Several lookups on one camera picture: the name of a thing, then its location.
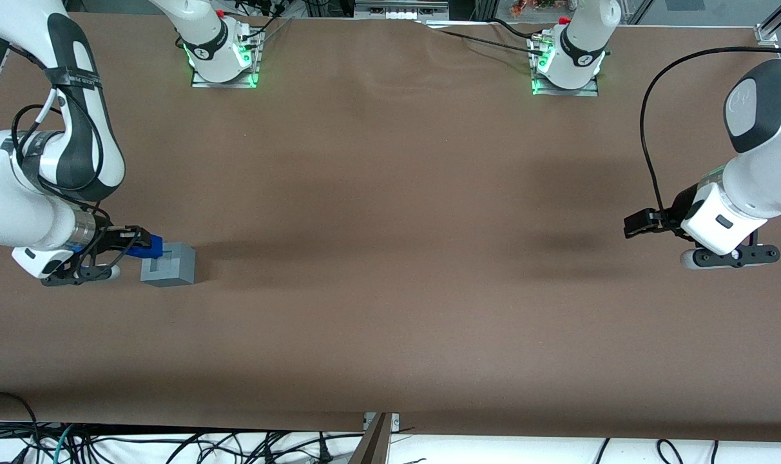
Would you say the dark angled beam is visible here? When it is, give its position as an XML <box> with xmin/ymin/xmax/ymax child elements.
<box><xmin>347</xmin><ymin>412</ymin><xmax>392</xmax><ymax>464</ymax></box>

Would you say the black cable at right arm base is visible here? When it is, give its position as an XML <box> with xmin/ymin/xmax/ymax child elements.
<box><xmin>236</xmin><ymin>0</ymin><xmax>296</xmax><ymax>41</ymax></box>

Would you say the aluminium profile frame corner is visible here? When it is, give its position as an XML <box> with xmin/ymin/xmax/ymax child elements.
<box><xmin>754</xmin><ymin>0</ymin><xmax>781</xmax><ymax>47</ymax></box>

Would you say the black looped floor cable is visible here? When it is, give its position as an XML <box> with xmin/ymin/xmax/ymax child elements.
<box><xmin>0</xmin><ymin>391</ymin><xmax>43</xmax><ymax>464</ymax></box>

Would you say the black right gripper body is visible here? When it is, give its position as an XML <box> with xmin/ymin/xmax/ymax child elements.
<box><xmin>96</xmin><ymin>224</ymin><xmax>122</xmax><ymax>256</ymax></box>

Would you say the gray square base block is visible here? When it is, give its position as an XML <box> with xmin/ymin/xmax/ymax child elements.
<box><xmin>140</xmin><ymin>242</ymin><xmax>197</xmax><ymax>287</ymax></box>

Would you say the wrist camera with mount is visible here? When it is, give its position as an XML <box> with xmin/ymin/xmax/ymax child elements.
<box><xmin>679</xmin><ymin>244</ymin><xmax>781</xmax><ymax>271</ymax></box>
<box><xmin>41</xmin><ymin>260</ymin><xmax>122</xmax><ymax>288</ymax></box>

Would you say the brown table cover sheet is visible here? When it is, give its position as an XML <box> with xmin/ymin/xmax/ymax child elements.
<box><xmin>0</xmin><ymin>13</ymin><xmax>781</xmax><ymax>445</ymax></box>

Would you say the metal table edge bracket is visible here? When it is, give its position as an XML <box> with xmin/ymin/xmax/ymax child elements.
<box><xmin>363</xmin><ymin>412</ymin><xmax>401</xmax><ymax>433</ymax></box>

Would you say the blue plastic insert part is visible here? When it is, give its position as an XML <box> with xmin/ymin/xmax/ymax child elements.
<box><xmin>125</xmin><ymin>235</ymin><xmax>164</xmax><ymax>260</ymax></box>

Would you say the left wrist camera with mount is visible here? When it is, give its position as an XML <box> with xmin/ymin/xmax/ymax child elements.
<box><xmin>679</xmin><ymin>244</ymin><xmax>781</xmax><ymax>271</ymax></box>

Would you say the black cable across table edge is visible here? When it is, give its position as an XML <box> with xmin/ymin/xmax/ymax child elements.
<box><xmin>426</xmin><ymin>23</ymin><xmax>535</xmax><ymax>53</ymax></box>

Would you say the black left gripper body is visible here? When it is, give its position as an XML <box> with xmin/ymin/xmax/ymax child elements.
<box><xmin>670</xmin><ymin>184</ymin><xmax>702</xmax><ymax>235</ymax></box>

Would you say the teal floor cable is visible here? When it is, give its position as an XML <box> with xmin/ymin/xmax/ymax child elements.
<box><xmin>52</xmin><ymin>422</ymin><xmax>79</xmax><ymax>464</ymax></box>

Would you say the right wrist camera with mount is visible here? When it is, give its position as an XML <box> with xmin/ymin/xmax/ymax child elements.
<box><xmin>41</xmin><ymin>260</ymin><xmax>122</xmax><ymax>288</ymax></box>

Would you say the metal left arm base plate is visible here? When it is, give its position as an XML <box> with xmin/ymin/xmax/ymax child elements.
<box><xmin>530</xmin><ymin>76</ymin><xmax>600</xmax><ymax>98</ymax></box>

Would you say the black strap with print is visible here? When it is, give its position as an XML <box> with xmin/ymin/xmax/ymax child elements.
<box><xmin>43</xmin><ymin>64</ymin><xmax>103</xmax><ymax>92</ymax></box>

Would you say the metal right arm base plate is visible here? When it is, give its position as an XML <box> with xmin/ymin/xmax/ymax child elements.
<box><xmin>191</xmin><ymin>63</ymin><xmax>261</xmax><ymax>90</ymax></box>

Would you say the long black left arm cable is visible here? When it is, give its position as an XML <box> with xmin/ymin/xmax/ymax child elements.
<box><xmin>640</xmin><ymin>46</ymin><xmax>781</xmax><ymax>217</ymax></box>

